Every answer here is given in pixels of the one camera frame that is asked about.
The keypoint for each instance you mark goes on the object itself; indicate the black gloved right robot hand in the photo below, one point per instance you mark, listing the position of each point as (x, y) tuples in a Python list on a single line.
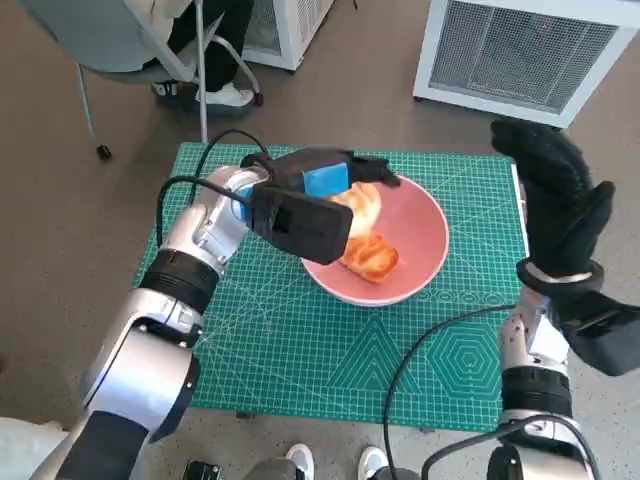
[(560, 210)]

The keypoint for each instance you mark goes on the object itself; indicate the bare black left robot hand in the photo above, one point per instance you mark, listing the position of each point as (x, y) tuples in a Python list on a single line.
[(325, 170)]

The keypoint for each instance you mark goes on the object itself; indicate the round bread bun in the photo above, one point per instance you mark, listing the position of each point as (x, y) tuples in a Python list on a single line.
[(362, 205)]

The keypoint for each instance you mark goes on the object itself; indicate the braided toasted bread loaf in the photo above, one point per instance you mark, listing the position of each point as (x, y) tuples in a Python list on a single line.
[(372, 257)]

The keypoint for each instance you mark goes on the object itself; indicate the pink bowl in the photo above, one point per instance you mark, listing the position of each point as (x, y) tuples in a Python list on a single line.
[(420, 235)]

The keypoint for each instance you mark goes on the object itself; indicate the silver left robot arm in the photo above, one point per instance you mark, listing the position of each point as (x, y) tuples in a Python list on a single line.
[(140, 360)]

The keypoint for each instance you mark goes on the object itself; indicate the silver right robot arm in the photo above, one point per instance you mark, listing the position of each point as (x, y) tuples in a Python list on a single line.
[(535, 390)]

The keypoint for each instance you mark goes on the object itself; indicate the small white mesh cabinet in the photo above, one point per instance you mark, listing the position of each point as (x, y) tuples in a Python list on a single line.
[(295, 30)]

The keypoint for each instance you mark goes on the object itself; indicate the large white mesh cabinet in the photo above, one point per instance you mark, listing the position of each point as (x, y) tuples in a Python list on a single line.
[(525, 55)]

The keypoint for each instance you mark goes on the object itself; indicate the seated person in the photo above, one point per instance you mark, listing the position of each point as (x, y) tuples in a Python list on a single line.
[(220, 40)]

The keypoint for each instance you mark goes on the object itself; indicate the green cutting mat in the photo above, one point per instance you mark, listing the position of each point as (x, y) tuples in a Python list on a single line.
[(300, 350)]

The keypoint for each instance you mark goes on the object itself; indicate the grey chair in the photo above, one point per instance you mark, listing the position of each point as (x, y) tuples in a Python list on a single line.
[(100, 30)]

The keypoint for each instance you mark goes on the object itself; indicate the standing person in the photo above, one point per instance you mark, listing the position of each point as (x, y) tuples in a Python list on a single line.
[(300, 457)]

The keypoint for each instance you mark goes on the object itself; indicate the small black device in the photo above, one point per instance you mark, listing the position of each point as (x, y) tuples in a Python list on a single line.
[(202, 471)]

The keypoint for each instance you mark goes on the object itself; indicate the white plastic bag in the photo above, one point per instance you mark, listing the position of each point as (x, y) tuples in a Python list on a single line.
[(20, 445)]

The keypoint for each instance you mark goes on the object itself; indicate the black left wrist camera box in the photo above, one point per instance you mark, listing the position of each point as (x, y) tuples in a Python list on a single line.
[(300, 225)]

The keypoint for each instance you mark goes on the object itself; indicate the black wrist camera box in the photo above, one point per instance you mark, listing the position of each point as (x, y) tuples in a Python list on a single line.
[(300, 225), (600, 335)]

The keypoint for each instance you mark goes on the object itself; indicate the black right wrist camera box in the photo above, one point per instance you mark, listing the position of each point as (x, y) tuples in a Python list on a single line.
[(600, 335)]

